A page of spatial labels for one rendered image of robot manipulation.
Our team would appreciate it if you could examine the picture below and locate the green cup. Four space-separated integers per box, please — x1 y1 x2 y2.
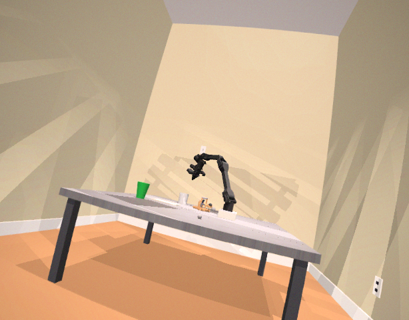
136 182 150 199

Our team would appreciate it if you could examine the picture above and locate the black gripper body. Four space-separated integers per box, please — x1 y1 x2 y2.
187 165 205 176

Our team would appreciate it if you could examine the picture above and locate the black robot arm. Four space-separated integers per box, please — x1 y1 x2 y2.
194 153 237 212

